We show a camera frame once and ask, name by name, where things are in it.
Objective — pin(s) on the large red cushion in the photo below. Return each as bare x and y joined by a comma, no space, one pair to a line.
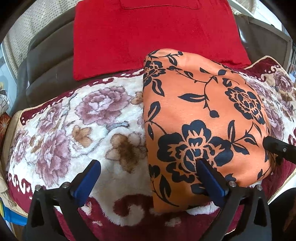
114,36

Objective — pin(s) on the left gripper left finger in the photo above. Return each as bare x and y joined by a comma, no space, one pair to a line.
42,222

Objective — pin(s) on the dark brown leather sofa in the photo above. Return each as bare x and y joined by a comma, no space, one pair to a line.
47,70

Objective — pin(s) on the floral plush sofa blanket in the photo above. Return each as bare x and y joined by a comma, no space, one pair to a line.
104,120

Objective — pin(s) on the beige dotted curtain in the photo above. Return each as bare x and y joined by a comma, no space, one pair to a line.
35,18

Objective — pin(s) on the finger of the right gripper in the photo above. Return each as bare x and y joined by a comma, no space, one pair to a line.
282,150

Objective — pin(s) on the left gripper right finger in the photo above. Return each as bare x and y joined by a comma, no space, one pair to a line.
244,212

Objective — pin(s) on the orange floral blouse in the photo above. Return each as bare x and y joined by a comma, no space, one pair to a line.
195,109

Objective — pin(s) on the blue yellow toy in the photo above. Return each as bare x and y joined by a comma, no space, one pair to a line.
11,216

